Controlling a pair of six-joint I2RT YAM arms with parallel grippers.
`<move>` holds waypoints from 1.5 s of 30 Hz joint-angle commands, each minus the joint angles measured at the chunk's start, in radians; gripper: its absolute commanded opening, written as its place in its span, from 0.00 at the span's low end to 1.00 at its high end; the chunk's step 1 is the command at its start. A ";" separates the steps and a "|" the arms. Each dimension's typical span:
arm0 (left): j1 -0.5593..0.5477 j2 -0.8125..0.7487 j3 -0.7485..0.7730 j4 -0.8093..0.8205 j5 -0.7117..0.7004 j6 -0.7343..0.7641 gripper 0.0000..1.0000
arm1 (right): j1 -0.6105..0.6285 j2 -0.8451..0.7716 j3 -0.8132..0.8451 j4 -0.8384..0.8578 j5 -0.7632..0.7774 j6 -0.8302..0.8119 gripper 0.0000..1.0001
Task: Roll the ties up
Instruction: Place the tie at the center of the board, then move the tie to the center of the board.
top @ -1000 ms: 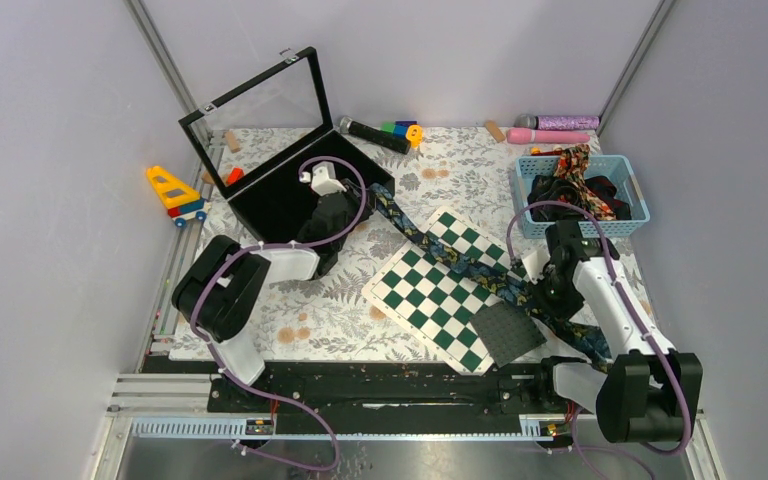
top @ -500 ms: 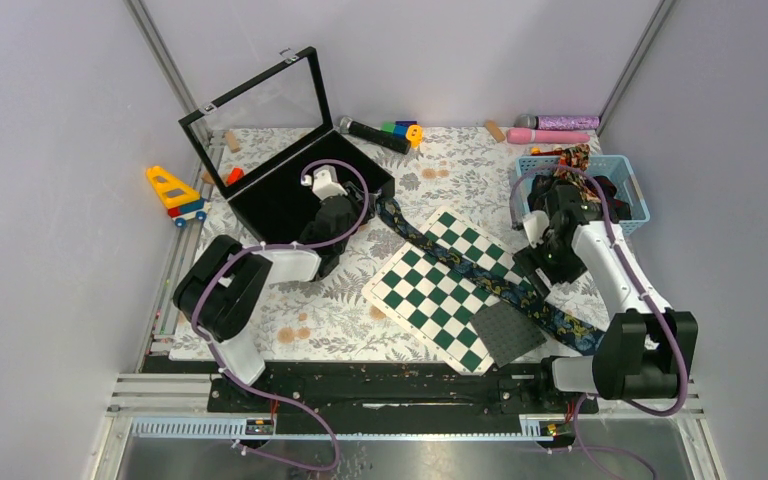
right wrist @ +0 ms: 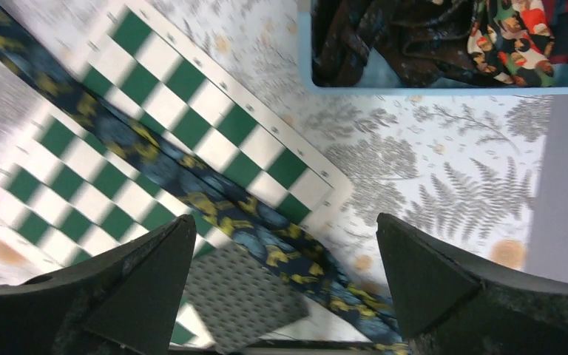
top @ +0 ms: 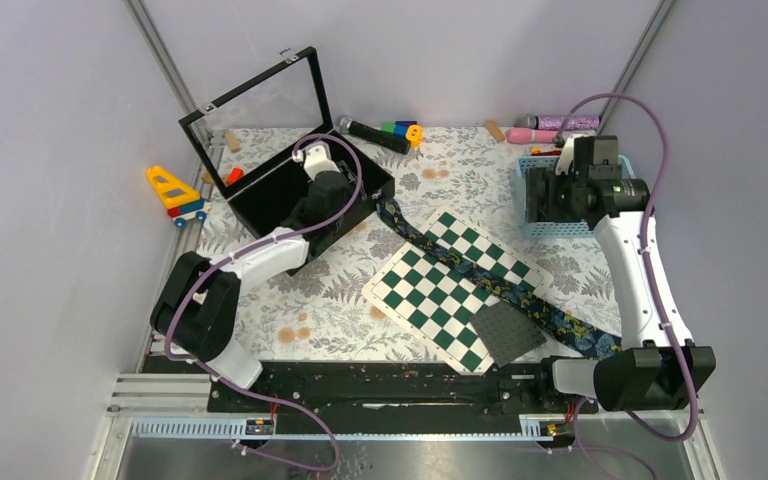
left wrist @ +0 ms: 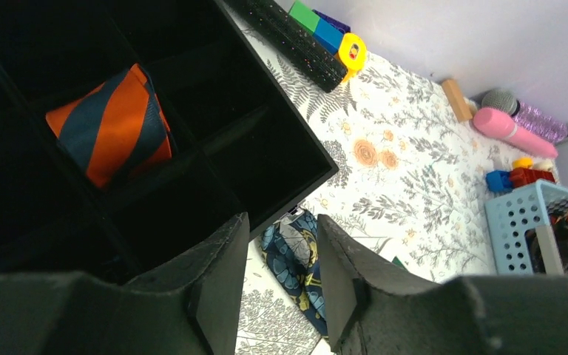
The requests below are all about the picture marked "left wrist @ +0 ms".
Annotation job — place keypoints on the purple glitter microphone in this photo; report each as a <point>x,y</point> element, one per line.
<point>526,116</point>

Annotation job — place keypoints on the light blue plastic basket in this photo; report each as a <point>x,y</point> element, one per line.
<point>511,215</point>

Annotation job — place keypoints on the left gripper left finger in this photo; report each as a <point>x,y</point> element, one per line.
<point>188,305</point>

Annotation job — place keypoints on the green blue block stack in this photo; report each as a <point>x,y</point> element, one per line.
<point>328,31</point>

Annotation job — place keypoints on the orange navy striped rolled tie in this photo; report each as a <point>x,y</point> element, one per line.
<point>116,131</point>

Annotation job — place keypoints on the black glitter microphone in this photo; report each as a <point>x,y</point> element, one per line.
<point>285,34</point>

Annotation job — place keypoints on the black display box glass lid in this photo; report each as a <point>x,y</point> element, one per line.
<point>240,143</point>

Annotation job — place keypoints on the small wooden block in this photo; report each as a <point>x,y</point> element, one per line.
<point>455,97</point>

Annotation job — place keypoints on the green white chessboard mat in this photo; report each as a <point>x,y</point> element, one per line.
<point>396,261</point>

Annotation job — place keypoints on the blue red toy bricks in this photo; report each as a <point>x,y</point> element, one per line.
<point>525,172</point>

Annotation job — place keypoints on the pink microphone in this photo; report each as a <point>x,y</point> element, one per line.
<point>499,125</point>

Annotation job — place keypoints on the dark blue floral tie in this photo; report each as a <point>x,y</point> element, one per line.
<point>300,280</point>

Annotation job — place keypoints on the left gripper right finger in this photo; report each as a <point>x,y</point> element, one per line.
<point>375,307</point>

